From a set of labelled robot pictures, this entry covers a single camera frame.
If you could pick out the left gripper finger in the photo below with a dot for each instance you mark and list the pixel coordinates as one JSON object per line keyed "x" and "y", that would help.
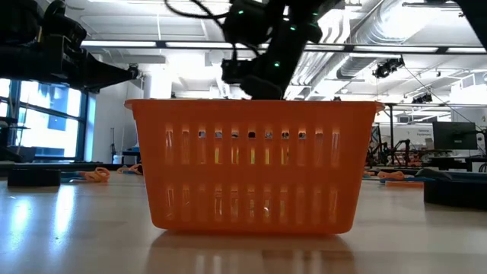
{"x": 102, "y": 74}

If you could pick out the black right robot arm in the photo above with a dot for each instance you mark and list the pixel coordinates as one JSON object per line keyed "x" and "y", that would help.
{"x": 247, "y": 19}

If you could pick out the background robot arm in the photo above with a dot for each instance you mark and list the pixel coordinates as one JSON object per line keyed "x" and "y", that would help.
{"x": 380, "y": 152}

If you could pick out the black rubber band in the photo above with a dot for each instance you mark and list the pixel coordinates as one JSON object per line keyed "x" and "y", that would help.
{"x": 456, "y": 194}
{"x": 34, "y": 178}

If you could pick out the black ceiling spotlight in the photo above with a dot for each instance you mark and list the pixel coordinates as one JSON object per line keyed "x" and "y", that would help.
{"x": 134, "y": 72}

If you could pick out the long ceiling light bar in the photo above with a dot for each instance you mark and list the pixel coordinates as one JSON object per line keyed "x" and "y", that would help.
{"x": 121, "y": 43}

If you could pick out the large glass window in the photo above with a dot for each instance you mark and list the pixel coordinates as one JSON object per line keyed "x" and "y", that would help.
{"x": 49, "y": 133}

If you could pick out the orange plastic basket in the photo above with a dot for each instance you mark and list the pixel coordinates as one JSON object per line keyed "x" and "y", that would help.
{"x": 251, "y": 175}

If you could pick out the black stage light cluster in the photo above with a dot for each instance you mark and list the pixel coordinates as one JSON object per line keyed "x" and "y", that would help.
{"x": 388, "y": 67}

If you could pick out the black background gantry stand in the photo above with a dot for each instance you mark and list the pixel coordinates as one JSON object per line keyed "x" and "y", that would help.
{"x": 391, "y": 133}

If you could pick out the dark background monitor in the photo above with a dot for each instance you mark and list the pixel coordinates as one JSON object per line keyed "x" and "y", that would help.
{"x": 454, "y": 136}

